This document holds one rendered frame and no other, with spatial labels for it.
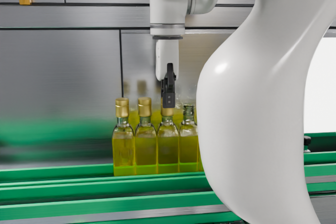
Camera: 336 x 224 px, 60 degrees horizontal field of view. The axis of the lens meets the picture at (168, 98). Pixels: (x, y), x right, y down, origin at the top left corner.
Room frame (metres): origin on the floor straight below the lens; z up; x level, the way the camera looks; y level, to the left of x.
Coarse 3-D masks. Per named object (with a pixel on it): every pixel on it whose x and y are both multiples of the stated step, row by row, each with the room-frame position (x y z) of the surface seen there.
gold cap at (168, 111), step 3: (162, 108) 0.71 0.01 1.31; (165, 108) 0.71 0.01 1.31; (168, 108) 0.71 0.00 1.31; (171, 108) 0.71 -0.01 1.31; (162, 111) 0.71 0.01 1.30; (165, 111) 0.71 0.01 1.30; (168, 111) 0.71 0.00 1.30; (171, 111) 0.71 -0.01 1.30; (162, 114) 0.71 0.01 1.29; (165, 114) 0.71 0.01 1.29; (168, 114) 0.71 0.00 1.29; (171, 114) 0.71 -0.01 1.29
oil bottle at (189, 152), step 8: (184, 128) 0.71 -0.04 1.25; (192, 128) 0.71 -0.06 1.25; (184, 136) 0.70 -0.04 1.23; (192, 136) 0.70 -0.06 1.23; (184, 144) 0.70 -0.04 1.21; (192, 144) 0.70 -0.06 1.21; (184, 152) 0.70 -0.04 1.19; (192, 152) 0.70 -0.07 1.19; (184, 160) 0.70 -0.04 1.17; (192, 160) 0.70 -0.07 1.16; (184, 168) 0.70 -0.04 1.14; (192, 168) 0.70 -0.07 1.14
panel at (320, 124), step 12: (324, 48) 0.91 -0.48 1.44; (312, 60) 0.90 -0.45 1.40; (324, 60) 0.91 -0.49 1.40; (312, 72) 0.90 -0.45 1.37; (324, 72) 0.91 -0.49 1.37; (312, 84) 0.90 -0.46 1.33; (324, 84) 0.91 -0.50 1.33; (312, 96) 0.90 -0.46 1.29; (324, 96) 0.91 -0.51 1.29; (312, 108) 0.90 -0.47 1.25; (324, 108) 0.91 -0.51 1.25; (312, 120) 0.90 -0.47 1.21; (324, 120) 0.91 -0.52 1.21
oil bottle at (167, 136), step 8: (160, 128) 0.70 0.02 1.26; (168, 128) 0.70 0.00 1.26; (176, 128) 0.71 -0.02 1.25; (160, 136) 0.69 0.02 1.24; (168, 136) 0.70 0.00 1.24; (176, 136) 0.70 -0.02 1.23; (160, 144) 0.69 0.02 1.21; (168, 144) 0.70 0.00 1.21; (176, 144) 0.70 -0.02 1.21; (160, 152) 0.69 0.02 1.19; (168, 152) 0.70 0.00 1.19; (176, 152) 0.70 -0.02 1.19; (160, 160) 0.69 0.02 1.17; (168, 160) 0.70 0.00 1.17; (176, 160) 0.70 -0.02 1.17; (160, 168) 0.69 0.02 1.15; (168, 168) 0.70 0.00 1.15; (176, 168) 0.70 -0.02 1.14
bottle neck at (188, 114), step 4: (184, 104) 0.73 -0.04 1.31; (188, 104) 0.74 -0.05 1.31; (192, 104) 0.73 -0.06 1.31; (184, 108) 0.72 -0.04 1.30; (188, 108) 0.72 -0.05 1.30; (192, 108) 0.72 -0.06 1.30; (184, 112) 0.72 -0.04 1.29; (188, 112) 0.72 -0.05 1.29; (192, 112) 0.72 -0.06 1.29; (184, 116) 0.72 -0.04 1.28; (188, 116) 0.72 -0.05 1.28; (192, 116) 0.72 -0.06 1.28; (184, 120) 0.72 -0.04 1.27; (188, 120) 0.72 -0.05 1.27; (192, 120) 0.72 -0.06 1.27
